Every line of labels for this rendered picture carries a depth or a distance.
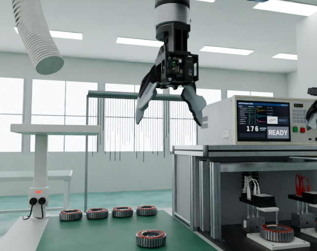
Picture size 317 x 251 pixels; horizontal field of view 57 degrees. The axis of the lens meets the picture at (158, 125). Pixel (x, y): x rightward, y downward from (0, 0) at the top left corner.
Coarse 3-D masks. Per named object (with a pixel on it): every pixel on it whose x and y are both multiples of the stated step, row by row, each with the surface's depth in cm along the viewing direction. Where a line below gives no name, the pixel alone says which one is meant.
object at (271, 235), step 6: (264, 228) 103; (270, 228) 107; (276, 228) 107; (282, 228) 106; (288, 228) 103; (264, 234) 102; (270, 234) 100; (276, 234) 99; (282, 234) 99; (288, 234) 99; (270, 240) 100; (276, 240) 99; (282, 240) 98; (288, 240) 99
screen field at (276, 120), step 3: (267, 117) 121; (270, 117) 122; (273, 117) 122; (276, 117) 123; (279, 117) 123; (282, 117) 123; (285, 117) 124; (267, 120) 121; (270, 120) 122; (273, 120) 122; (276, 120) 122; (279, 120) 123; (282, 120) 123; (285, 120) 124; (267, 123) 121; (270, 123) 122; (273, 123) 122; (276, 123) 122; (279, 123) 123; (282, 123) 123; (285, 123) 124
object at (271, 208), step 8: (240, 200) 121; (248, 200) 115; (256, 200) 111; (264, 200) 109; (272, 200) 110; (248, 208) 117; (256, 208) 119; (264, 208) 107; (272, 208) 107; (248, 216) 117
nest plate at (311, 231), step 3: (309, 228) 116; (312, 228) 116; (303, 231) 114; (306, 231) 112; (309, 231) 112; (312, 231) 112; (315, 231) 112; (309, 234) 111; (312, 234) 110; (315, 234) 108; (315, 237) 108
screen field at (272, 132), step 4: (268, 128) 121; (272, 128) 122; (276, 128) 122; (280, 128) 123; (284, 128) 123; (288, 128) 124; (268, 132) 121; (272, 132) 121; (276, 132) 122; (280, 132) 123; (284, 132) 123; (288, 132) 124; (268, 136) 121; (272, 136) 121; (276, 136) 122; (280, 136) 122; (284, 136) 123; (288, 136) 123
